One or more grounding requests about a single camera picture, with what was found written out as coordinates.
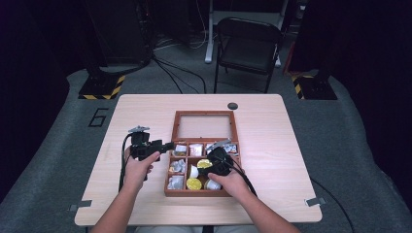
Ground right hand-held gripper cable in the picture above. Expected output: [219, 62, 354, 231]
[216, 154, 259, 198]

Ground hand-held gripper cable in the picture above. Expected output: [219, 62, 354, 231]
[118, 133, 134, 192]
[216, 154, 259, 198]

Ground black folding chair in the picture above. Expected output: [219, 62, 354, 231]
[213, 17, 285, 95]

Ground black floor cables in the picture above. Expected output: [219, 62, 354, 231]
[151, 52, 208, 95]

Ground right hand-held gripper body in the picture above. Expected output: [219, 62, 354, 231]
[205, 138, 235, 178]

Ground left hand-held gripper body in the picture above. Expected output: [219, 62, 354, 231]
[127, 124, 163, 162]

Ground silver foil packet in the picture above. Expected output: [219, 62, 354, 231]
[173, 144, 189, 157]
[166, 175, 186, 190]
[168, 158, 187, 175]
[223, 143, 239, 155]

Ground white floor cables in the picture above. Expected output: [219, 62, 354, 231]
[154, 0, 209, 51]

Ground wooden box with glass lid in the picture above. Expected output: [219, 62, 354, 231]
[163, 110, 243, 198]

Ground striped black stand base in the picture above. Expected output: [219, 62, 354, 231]
[78, 66, 126, 101]
[291, 71, 338, 101]

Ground left hand-held gripper cable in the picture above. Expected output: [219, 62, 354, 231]
[118, 133, 134, 192]

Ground black cable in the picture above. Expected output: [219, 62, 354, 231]
[310, 177, 357, 233]

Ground grey tape piece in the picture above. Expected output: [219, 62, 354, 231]
[305, 196, 327, 208]
[68, 199, 93, 213]

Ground person's right hand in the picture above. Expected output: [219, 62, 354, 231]
[206, 169, 253, 199]

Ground person's left hand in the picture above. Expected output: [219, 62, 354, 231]
[122, 146, 162, 192]

